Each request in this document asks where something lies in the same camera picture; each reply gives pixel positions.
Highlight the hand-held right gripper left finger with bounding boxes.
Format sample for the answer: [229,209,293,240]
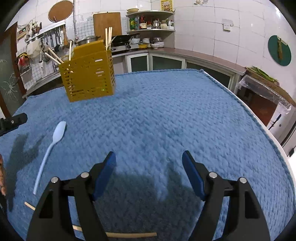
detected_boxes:
[26,151,117,241]

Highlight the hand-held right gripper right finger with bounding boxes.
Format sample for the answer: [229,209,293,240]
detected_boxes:
[182,150,271,241]

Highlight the light blue plastic spoon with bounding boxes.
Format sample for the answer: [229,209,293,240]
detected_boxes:
[33,121,67,195]

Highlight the yellow perforated utensil holder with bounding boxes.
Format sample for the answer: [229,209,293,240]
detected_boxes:
[58,39,116,103]

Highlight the row of hanging kitchen utensils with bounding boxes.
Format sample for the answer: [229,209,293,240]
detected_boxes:
[38,27,70,63]

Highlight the person's left hand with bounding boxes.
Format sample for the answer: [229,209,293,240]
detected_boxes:
[0,154,7,195]

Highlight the brown framed glass door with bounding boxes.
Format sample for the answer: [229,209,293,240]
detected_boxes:
[0,22,28,118]

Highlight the stainless steel sink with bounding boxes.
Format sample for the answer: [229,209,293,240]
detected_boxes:
[22,71,64,96]

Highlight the red hanging bag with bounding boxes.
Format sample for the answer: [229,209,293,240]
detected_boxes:
[17,53,31,70]

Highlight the blue knitted blanket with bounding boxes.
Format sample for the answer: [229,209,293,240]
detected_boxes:
[0,69,295,241]

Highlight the white cloth bag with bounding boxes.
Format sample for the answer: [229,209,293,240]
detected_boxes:
[26,40,43,58]

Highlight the power strip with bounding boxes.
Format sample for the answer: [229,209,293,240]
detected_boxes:
[17,25,29,39]

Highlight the dark cup of chopsticks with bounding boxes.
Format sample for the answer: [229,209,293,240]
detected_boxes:
[31,21,42,34]

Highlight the plastic-covered side table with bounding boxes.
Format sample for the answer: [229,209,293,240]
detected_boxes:
[236,70,296,114]

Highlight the steel cooking pot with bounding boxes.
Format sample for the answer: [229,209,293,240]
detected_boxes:
[76,35,101,46]

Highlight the white kitchen cabinet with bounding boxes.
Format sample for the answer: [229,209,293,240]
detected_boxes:
[112,50,247,91]

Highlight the green vegetables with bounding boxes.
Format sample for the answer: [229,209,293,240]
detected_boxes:
[246,66,278,81]

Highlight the steel gas stove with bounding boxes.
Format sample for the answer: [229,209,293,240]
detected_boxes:
[110,43,139,52]

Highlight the wooden cutting board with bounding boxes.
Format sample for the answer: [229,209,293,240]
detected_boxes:
[93,12,122,39]

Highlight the stacked bowls and dishes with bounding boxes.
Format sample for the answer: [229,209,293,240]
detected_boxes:
[131,37,165,49]

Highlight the black wok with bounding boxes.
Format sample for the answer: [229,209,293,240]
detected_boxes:
[112,34,139,45]

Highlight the green round board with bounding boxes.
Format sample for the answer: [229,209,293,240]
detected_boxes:
[268,35,292,66]

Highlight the brown hanging object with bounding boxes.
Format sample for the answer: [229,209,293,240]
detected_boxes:
[276,37,287,61]

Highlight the steel wall rack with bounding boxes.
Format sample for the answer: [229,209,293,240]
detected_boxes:
[25,22,66,43]

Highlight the white wall socket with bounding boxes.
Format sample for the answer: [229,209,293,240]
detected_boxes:
[222,19,233,32]

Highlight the grey corner wall shelf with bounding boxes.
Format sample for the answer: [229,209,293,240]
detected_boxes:
[126,10,176,39]

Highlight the yellow wall poster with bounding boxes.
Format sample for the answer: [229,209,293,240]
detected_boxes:
[161,0,174,12]

